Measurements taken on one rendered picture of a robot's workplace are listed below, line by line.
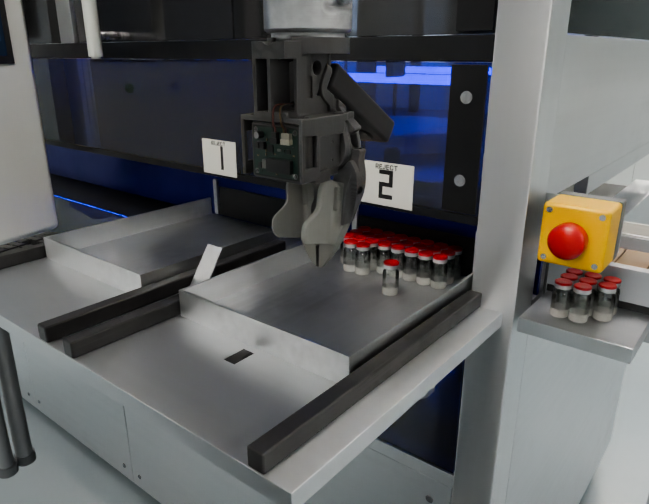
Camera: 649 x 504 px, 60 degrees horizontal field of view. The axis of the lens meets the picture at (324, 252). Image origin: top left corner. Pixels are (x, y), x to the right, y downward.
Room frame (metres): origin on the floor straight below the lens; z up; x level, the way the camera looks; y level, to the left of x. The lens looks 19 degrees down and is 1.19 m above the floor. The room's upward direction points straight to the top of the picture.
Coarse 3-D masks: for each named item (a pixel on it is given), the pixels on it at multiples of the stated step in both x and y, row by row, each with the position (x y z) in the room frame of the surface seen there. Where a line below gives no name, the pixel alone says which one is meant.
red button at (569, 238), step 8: (560, 224) 0.60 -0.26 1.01; (568, 224) 0.59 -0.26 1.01; (576, 224) 0.59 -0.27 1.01; (552, 232) 0.59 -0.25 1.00; (560, 232) 0.58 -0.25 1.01; (568, 232) 0.58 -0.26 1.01; (576, 232) 0.58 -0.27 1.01; (584, 232) 0.58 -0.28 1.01; (552, 240) 0.59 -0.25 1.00; (560, 240) 0.58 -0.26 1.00; (568, 240) 0.58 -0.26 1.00; (576, 240) 0.57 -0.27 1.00; (584, 240) 0.57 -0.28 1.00; (552, 248) 0.59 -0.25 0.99; (560, 248) 0.58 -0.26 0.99; (568, 248) 0.58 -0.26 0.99; (576, 248) 0.57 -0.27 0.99; (584, 248) 0.57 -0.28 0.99; (560, 256) 0.58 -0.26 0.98; (568, 256) 0.58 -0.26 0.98; (576, 256) 0.57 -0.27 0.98
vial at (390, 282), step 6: (384, 270) 0.71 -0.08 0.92; (390, 270) 0.70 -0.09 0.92; (396, 270) 0.70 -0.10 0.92; (384, 276) 0.70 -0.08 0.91; (390, 276) 0.70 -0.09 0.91; (396, 276) 0.70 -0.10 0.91; (384, 282) 0.70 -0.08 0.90; (390, 282) 0.70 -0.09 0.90; (396, 282) 0.70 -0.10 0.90; (384, 288) 0.70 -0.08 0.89; (390, 288) 0.70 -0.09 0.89; (396, 288) 0.70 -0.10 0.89; (384, 294) 0.70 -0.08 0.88; (390, 294) 0.70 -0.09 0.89; (396, 294) 0.70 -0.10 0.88
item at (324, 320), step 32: (288, 256) 0.79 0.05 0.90; (192, 288) 0.65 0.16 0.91; (224, 288) 0.69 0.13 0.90; (256, 288) 0.72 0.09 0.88; (288, 288) 0.72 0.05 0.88; (320, 288) 0.72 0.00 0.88; (352, 288) 0.72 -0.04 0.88; (416, 288) 0.72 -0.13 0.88; (448, 288) 0.65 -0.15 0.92; (192, 320) 0.63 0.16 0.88; (224, 320) 0.59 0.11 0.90; (256, 320) 0.56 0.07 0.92; (288, 320) 0.62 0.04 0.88; (320, 320) 0.62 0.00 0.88; (352, 320) 0.62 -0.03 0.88; (384, 320) 0.62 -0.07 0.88; (416, 320) 0.58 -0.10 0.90; (288, 352) 0.53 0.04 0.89; (320, 352) 0.50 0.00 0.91; (352, 352) 0.49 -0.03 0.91
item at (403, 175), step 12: (372, 168) 0.78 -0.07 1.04; (384, 168) 0.76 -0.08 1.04; (396, 168) 0.75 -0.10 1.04; (408, 168) 0.74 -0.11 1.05; (372, 180) 0.78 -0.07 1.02; (384, 180) 0.76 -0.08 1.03; (396, 180) 0.75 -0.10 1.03; (408, 180) 0.74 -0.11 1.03; (372, 192) 0.78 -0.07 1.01; (384, 192) 0.76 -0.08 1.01; (396, 192) 0.75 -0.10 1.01; (408, 192) 0.74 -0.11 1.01; (384, 204) 0.76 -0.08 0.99; (396, 204) 0.75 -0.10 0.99; (408, 204) 0.74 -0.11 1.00
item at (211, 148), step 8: (208, 144) 0.99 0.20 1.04; (216, 144) 0.98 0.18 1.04; (224, 144) 0.96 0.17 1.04; (232, 144) 0.95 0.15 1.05; (208, 152) 0.99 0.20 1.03; (216, 152) 0.98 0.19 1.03; (224, 152) 0.97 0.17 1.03; (232, 152) 0.95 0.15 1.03; (208, 160) 0.99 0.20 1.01; (216, 160) 0.98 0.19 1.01; (224, 160) 0.97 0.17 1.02; (232, 160) 0.95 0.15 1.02; (208, 168) 0.99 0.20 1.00; (216, 168) 0.98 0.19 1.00; (224, 168) 0.97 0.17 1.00; (232, 168) 0.95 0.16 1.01; (232, 176) 0.96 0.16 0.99
